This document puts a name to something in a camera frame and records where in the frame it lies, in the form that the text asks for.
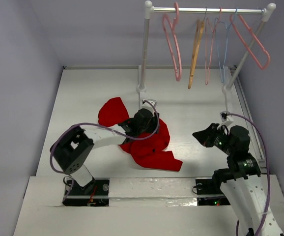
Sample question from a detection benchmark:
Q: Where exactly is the red t shirt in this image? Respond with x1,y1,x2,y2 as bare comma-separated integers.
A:
98,97,183,172

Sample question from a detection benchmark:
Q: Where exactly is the blue wire hanger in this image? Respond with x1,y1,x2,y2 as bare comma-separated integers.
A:
214,16,233,84

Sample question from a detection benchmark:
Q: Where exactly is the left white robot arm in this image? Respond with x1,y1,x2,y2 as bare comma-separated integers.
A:
50,108,160,195

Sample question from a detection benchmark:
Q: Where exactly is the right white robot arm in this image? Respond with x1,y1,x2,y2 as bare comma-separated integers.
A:
192,123,284,236

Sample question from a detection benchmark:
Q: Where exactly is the thick pink plastic hanger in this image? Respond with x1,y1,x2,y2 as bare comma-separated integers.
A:
162,2,182,82

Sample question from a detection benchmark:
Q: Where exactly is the wooden hanger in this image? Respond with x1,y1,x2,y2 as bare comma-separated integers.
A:
188,20,204,89

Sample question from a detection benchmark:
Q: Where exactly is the pink plastic hanger right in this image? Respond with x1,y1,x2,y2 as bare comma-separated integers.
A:
229,13,271,70

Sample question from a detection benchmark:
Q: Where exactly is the white clothes rack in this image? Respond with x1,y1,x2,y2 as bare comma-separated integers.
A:
137,0,276,112

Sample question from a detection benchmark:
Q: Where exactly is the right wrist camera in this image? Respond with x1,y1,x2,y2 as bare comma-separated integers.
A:
218,111,233,129

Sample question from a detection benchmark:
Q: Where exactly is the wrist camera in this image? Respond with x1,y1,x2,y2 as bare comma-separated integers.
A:
218,111,233,129
141,99,157,111

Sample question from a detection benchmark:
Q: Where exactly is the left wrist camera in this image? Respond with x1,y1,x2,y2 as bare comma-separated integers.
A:
141,99,157,111

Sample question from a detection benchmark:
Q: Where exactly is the thin pink wire hanger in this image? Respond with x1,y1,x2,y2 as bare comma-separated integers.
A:
204,7,222,85

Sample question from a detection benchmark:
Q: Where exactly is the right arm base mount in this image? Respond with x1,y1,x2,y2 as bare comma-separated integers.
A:
192,178,230,206

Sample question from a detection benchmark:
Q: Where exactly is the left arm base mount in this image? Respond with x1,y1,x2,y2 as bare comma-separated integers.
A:
62,177,110,207

